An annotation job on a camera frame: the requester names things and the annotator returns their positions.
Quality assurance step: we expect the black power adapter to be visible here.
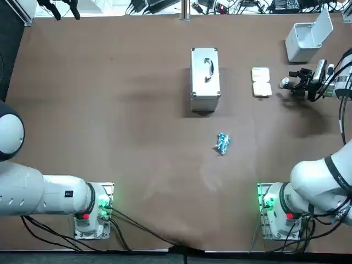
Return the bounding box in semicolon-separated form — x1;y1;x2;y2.
131;0;147;13

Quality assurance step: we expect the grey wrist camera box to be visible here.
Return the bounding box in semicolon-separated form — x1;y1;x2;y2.
313;59;328;83

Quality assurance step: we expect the black cable with white label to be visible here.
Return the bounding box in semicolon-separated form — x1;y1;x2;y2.
337;95;348;146

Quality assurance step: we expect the black labelled power brick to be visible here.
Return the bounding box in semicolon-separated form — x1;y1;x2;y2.
273;0;302;9

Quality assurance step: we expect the aluminium first aid case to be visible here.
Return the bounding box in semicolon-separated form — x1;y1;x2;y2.
190;47;222;112

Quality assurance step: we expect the white bin with open lid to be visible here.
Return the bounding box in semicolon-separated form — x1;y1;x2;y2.
284;7;334;64

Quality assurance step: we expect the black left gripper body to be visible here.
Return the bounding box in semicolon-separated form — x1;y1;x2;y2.
37;0;74;8

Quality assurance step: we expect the blue and white packet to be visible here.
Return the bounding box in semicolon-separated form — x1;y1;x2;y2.
214;131;232;157

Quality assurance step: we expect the white open pill box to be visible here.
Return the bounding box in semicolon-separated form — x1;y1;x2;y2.
251;67;273;98

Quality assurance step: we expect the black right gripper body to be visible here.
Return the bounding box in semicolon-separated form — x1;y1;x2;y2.
304;78;321;103

